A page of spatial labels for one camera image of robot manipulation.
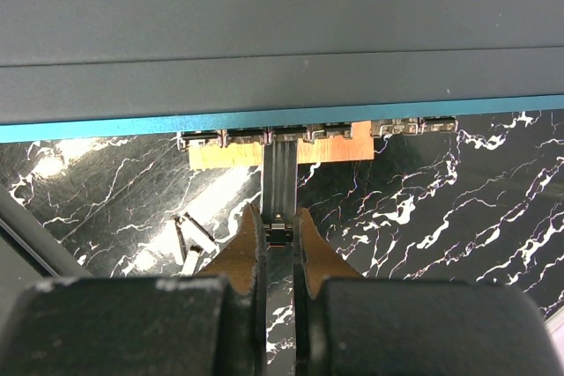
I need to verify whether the wooden board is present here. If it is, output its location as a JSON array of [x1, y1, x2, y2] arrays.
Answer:
[[177, 121, 374, 170]]

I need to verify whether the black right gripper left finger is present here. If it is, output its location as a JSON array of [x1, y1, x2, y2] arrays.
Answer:
[[197, 203, 266, 375]]

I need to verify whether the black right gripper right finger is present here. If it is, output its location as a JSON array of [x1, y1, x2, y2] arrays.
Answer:
[[293, 208, 362, 375]]

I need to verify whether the dark grey network switch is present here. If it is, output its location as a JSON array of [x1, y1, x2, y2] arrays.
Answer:
[[1, 0, 563, 143]]

